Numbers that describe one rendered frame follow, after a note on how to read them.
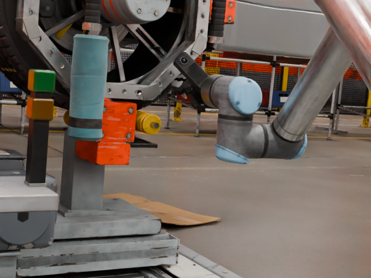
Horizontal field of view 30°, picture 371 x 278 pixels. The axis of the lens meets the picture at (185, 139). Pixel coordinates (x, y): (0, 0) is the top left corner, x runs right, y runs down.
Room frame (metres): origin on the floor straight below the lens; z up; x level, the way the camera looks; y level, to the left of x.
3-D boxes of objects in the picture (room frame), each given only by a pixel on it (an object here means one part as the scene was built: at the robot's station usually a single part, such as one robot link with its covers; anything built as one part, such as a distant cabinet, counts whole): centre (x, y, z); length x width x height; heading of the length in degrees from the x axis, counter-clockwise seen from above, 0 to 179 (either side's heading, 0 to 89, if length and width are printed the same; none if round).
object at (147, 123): (2.05, 0.16, 0.51); 0.29 x 0.06 x 0.06; 31
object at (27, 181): (1.24, 0.27, 0.55); 0.03 x 0.03 x 0.21; 31
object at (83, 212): (2.05, 0.30, 0.32); 0.40 x 0.30 x 0.28; 121
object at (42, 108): (1.24, 0.27, 0.59); 0.04 x 0.04 x 0.04; 31
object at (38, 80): (1.24, 0.27, 0.64); 0.04 x 0.04 x 0.04; 31
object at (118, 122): (1.93, 0.23, 0.48); 0.16 x 0.12 x 0.17; 31
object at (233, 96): (1.79, -0.12, 0.62); 0.12 x 0.09 x 0.10; 30
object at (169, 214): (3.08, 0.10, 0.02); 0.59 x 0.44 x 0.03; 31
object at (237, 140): (1.79, -0.13, 0.51); 0.12 x 0.09 x 0.12; 109
